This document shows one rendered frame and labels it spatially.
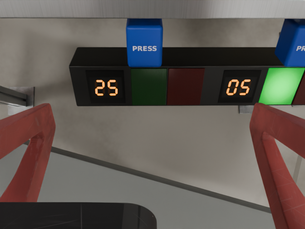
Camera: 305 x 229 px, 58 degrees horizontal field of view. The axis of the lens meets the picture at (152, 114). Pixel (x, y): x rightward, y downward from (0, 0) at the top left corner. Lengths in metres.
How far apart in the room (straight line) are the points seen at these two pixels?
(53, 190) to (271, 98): 0.22
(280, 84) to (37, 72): 0.82
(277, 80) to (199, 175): 0.69
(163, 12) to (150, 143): 0.74
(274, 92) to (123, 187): 0.17
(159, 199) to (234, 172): 0.66
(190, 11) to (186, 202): 0.19
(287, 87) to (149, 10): 0.14
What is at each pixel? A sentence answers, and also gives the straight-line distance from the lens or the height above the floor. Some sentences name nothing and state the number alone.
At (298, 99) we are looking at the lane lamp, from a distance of 0.27.
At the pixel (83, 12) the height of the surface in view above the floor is 0.73.
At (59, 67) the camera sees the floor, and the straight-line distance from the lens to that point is 0.95.
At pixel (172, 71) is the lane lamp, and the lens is 0.22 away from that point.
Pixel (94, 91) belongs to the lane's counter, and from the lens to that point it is 0.23.
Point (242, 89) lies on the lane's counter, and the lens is 0.24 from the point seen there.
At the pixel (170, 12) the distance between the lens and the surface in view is 0.17.
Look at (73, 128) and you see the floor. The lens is 0.91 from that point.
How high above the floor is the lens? 0.88
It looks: 86 degrees down
